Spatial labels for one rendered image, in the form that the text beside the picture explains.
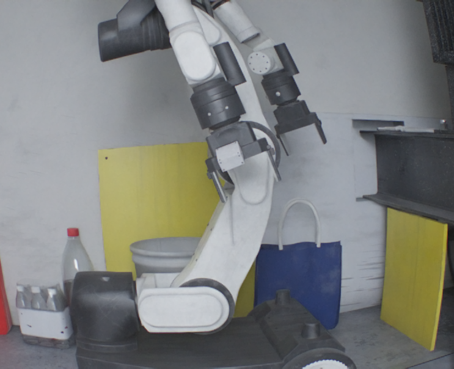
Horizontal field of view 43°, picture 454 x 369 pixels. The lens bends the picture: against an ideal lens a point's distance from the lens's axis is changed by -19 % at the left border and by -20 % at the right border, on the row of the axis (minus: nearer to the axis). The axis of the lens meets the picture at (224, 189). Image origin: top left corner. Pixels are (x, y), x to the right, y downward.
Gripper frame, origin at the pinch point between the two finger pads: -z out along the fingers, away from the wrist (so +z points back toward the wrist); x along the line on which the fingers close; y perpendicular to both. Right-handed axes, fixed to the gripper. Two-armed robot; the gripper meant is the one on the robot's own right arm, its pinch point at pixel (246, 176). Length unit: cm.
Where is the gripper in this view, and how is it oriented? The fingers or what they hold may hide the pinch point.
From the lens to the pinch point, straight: 133.0
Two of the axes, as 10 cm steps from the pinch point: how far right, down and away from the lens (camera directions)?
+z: -3.7, -9.3, -0.8
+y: 0.8, -1.2, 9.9
